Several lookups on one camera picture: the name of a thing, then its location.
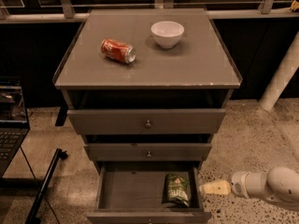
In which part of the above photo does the green jalapeno chip bag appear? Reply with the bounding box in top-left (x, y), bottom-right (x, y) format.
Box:
top-left (163, 174), bottom-right (191, 207)

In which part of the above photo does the black thin cable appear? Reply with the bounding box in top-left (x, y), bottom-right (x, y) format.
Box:
top-left (19, 147), bottom-right (62, 224)

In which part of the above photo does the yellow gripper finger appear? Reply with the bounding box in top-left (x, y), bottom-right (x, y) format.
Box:
top-left (199, 180), bottom-right (231, 195)

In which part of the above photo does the grey drawer cabinet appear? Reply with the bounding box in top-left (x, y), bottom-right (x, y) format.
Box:
top-left (54, 8), bottom-right (241, 169)

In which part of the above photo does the white diagonal pipe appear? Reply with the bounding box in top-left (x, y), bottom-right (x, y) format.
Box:
top-left (259, 32), bottom-right (299, 111)

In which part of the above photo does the grey top drawer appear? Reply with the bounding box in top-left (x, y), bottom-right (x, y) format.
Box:
top-left (67, 109), bottom-right (225, 134)

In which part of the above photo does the red soda can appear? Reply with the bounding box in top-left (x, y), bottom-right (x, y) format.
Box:
top-left (101, 38), bottom-right (135, 63)

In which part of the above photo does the grey open bottom drawer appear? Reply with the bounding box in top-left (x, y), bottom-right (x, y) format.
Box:
top-left (87, 162), bottom-right (211, 224)

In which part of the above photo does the black laptop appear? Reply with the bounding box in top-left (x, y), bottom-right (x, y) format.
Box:
top-left (0, 77), bottom-right (30, 177)

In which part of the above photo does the white ceramic bowl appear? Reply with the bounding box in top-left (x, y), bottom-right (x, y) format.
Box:
top-left (150, 21), bottom-right (185, 49)

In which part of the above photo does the metal window railing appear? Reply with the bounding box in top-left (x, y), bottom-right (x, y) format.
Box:
top-left (0, 0), bottom-right (298, 23)

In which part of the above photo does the grey middle drawer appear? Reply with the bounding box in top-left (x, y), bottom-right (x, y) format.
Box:
top-left (85, 143), bottom-right (211, 161)

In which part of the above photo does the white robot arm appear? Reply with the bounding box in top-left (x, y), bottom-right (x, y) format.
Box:
top-left (199, 167), bottom-right (299, 212)

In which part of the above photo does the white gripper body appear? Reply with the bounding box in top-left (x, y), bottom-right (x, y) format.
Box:
top-left (231, 172), bottom-right (249, 199)

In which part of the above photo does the black stand bar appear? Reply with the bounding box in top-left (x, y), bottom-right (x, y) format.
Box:
top-left (25, 148), bottom-right (67, 224)

